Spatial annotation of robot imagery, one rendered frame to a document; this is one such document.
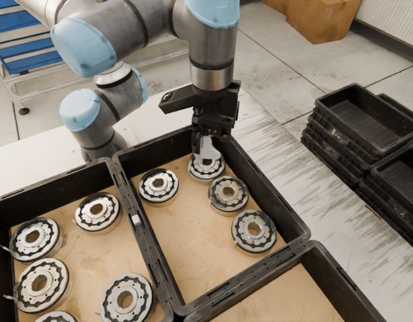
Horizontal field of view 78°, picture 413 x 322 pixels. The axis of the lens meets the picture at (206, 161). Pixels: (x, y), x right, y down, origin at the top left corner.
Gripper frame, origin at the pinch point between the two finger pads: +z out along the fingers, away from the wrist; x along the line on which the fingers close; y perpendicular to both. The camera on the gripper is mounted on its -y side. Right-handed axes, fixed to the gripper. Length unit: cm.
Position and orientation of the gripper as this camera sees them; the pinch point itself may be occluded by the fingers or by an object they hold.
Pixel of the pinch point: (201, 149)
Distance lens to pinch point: 61.9
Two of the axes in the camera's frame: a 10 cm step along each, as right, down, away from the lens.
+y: 9.6, 2.3, -1.8
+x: 2.9, -7.6, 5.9
